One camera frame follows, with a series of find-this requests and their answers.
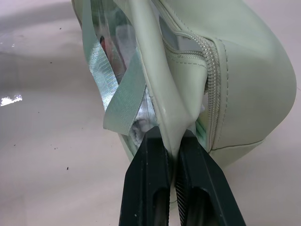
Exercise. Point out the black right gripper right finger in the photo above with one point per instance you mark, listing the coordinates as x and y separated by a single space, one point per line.
200 181

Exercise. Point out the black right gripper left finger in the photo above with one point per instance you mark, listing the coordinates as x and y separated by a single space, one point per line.
145 179

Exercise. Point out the pale green zip pouch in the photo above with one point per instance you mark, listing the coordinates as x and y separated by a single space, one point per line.
247 70

